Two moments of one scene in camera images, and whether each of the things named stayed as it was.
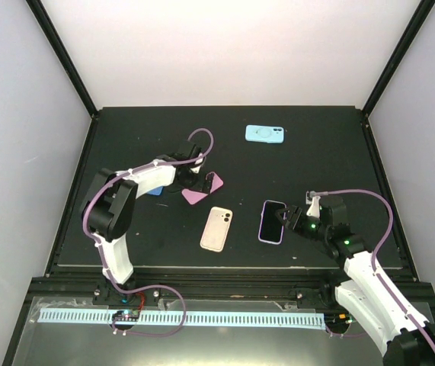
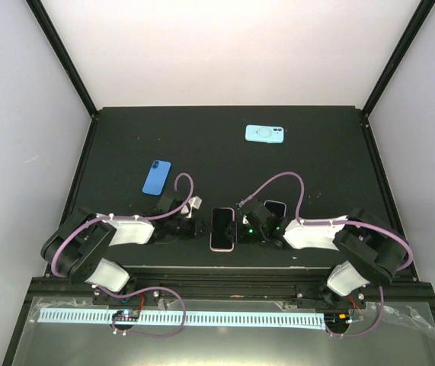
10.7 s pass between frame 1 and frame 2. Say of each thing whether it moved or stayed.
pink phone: moved
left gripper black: moved
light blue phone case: stayed
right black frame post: stayed
